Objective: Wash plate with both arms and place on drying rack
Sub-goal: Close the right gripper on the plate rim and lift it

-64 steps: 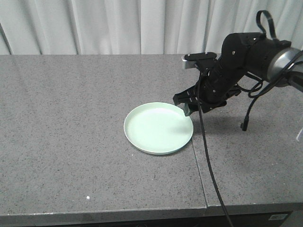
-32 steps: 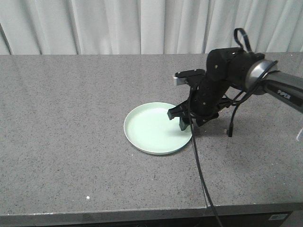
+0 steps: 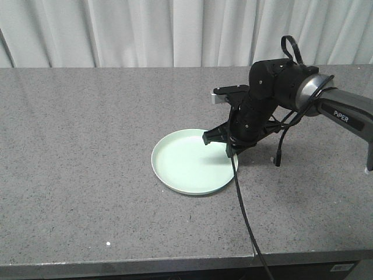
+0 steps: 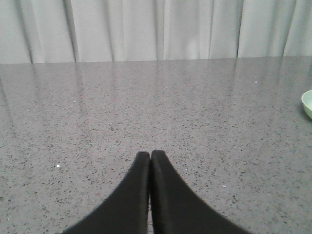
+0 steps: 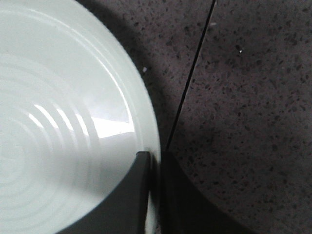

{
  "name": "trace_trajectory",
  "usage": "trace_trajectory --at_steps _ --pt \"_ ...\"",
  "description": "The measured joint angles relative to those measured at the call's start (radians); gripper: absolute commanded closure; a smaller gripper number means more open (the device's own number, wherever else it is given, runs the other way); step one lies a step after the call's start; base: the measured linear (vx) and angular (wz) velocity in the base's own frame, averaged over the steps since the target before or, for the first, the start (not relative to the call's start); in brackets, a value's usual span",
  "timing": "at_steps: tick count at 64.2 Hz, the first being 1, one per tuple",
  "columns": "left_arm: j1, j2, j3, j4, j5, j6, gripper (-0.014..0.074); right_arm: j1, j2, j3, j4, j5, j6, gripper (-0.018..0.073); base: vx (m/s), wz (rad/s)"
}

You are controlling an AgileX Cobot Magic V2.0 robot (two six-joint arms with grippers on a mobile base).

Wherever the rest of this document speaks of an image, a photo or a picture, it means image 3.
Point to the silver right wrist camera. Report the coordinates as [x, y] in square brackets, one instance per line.
[232, 95]

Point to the grey kitchen island cabinet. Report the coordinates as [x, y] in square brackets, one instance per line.
[194, 268]

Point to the light green round plate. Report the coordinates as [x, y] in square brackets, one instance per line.
[185, 164]

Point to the white pleated curtain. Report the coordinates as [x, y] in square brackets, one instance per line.
[181, 33]

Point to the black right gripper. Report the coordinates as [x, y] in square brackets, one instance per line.
[246, 124]

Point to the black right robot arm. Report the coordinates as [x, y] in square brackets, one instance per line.
[280, 93]

